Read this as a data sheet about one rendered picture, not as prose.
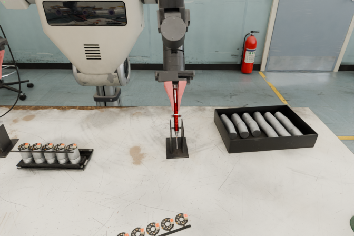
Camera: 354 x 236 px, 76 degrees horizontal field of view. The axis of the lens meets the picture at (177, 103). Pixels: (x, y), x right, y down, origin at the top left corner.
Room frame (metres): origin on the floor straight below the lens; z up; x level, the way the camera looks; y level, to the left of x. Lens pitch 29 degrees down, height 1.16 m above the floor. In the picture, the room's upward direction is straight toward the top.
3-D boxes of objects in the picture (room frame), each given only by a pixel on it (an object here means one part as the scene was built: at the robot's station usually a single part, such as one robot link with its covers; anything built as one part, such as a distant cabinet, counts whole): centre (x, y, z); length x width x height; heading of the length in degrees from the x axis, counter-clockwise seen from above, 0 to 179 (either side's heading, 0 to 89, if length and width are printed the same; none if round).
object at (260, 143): (0.54, -0.25, 0.77); 0.24 x 0.16 x 0.04; 96
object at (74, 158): (0.41, 0.24, 0.79); 0.02 x 0.02 x 0.05
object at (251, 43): (2.92, -0.96, 0.29); 0.16 x 0.15 x 0.55; 89
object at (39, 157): (0.41, 0.33, 0.79); 0.02 x 0.02 x 0.05
